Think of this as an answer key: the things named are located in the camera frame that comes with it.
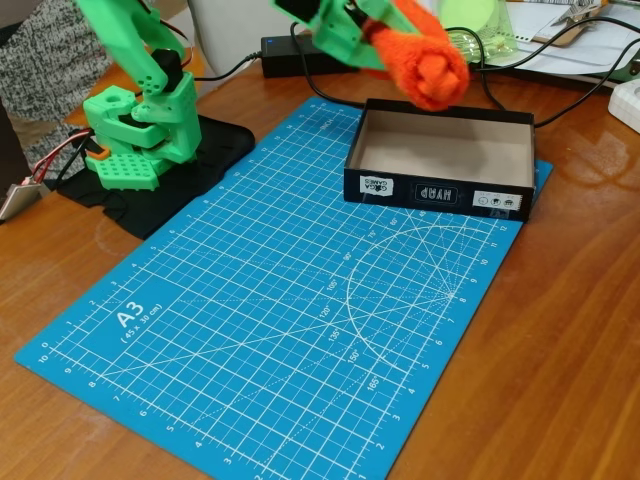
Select orange fluffy sock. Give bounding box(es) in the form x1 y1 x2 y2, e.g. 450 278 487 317
368 0 471 113

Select white plastic object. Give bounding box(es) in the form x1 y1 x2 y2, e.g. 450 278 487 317
607 79 640 134

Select large black power adapter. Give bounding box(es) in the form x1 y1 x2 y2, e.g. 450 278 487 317
260 34 361 79

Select clear plastic cup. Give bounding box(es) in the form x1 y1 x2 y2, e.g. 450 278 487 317
437 0 521 69

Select black cardboard box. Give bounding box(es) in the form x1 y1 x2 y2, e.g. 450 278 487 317
343 98 537 223

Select black base pad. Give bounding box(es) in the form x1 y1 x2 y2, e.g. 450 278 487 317
57 114 256 241

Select white paper sheets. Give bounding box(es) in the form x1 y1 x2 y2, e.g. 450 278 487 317
469 0 640 90

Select blue cutting mat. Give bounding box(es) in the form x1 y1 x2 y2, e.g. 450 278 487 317
13 96 555 480

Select grey speckled fabric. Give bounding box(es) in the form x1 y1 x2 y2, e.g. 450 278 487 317
0 0 131 174

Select silver flat device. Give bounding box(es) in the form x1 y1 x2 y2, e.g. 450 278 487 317
0 182 52 224

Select black power cable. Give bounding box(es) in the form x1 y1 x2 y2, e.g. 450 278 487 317
477 67 509 111
464 17 640 76
290 22 371 109
193 52 264 81
532 29 640 126

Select red and black wires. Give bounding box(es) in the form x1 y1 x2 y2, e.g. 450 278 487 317
29 127 97 186

